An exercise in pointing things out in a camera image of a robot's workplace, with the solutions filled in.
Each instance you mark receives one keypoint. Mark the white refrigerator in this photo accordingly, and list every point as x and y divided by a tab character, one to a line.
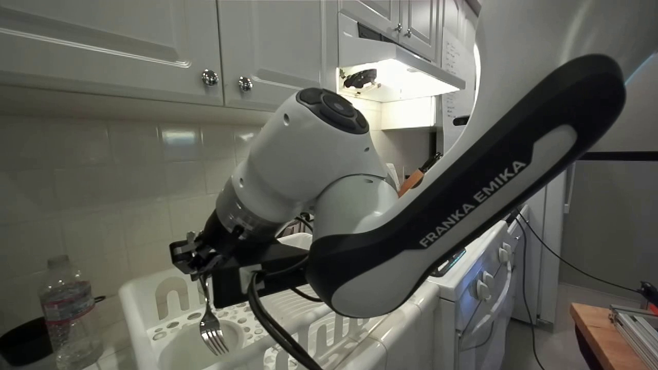
551	273

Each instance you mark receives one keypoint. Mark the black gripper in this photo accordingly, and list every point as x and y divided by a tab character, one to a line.
236	238

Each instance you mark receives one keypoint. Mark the wooden knife block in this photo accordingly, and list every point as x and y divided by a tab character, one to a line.
411	182

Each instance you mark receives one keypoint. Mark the white range hood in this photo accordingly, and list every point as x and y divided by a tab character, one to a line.
383	47

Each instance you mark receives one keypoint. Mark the silver cabinet knob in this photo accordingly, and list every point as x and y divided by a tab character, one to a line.
245	82
207	76

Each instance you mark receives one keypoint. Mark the grey metal frame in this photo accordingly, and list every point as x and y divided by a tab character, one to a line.
639	329

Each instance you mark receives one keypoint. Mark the white upper kitchen cabinet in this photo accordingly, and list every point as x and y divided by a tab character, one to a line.
103	41
417	28

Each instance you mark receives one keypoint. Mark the white gas stove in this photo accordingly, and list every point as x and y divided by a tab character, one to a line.
473	300

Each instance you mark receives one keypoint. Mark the clear plastic water bottle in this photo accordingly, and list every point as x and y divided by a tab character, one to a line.
63	308

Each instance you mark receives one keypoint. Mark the silver metal fork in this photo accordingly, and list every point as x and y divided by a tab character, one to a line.
215	336

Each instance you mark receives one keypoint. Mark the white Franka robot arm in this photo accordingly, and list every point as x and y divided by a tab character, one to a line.
479	197

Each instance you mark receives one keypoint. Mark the white plastic dish rack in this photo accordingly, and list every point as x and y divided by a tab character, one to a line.
171	341

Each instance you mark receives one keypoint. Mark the wooden table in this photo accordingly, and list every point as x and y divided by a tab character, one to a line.
596	336

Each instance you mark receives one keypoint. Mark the small black device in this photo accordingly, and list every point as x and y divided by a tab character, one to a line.
360	76

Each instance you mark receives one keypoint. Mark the black pan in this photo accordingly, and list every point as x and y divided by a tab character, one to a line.
22	341

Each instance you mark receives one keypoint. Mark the black boom pole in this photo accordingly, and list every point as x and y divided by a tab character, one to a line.
629	157

